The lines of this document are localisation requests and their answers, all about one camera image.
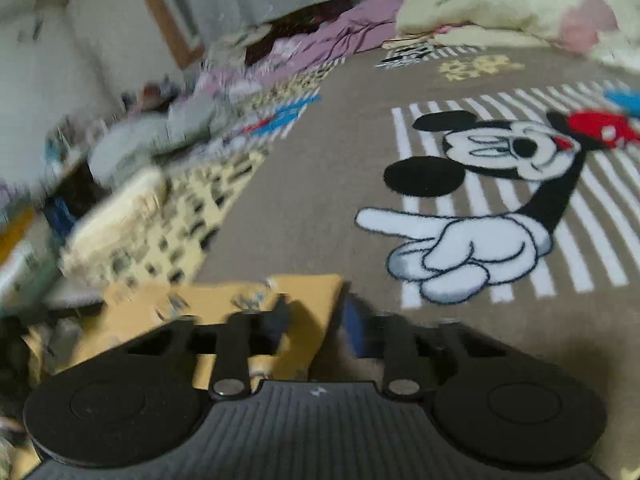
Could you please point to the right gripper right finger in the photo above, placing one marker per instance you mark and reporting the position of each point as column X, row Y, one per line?
column 415, row 358

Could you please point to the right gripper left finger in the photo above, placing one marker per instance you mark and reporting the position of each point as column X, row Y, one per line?
column 232, row 343

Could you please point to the yellow printed children's pants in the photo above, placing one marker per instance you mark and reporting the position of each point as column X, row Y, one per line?
column 131, row 312

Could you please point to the folded cream quilted blanket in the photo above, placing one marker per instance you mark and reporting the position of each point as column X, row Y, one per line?
column 112, row 221

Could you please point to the grey-green padded jacket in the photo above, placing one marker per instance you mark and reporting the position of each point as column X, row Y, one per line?
column 136, row 142

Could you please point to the purple crumpled garment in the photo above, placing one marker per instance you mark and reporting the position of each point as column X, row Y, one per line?
column 362, row 28

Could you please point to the cream padded coat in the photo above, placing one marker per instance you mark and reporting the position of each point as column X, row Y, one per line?
column 607, row 31

